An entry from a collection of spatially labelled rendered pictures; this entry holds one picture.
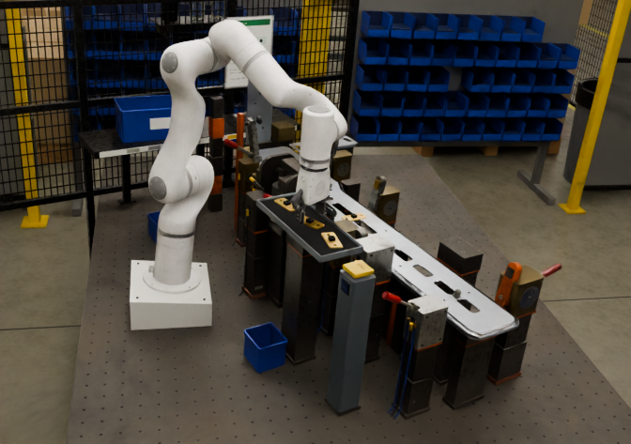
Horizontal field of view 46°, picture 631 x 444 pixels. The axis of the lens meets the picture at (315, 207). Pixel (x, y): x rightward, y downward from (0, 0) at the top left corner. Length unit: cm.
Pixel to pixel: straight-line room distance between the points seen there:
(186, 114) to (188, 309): 63
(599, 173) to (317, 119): 362
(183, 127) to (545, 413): 135
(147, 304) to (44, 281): 173
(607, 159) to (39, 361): 374
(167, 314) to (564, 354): 129
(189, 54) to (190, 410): 99
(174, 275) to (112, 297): 27
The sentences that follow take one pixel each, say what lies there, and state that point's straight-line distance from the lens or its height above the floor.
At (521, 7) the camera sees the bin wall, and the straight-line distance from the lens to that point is 499.
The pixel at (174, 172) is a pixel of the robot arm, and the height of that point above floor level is 122.
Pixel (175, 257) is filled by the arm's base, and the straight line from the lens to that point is 241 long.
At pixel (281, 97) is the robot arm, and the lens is 200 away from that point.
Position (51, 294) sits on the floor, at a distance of 396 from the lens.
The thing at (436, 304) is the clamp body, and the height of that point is 106.
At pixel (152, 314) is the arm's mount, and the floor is 76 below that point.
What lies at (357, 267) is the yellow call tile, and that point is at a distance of 192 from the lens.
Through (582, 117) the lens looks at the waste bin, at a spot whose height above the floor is 52.
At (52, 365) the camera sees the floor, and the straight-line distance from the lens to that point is 350.
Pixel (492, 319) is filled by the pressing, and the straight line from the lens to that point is 211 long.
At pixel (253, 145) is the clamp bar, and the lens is 274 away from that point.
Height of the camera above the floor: 214
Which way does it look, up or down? 26 degrees down
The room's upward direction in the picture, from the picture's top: 5 degrees clockwise
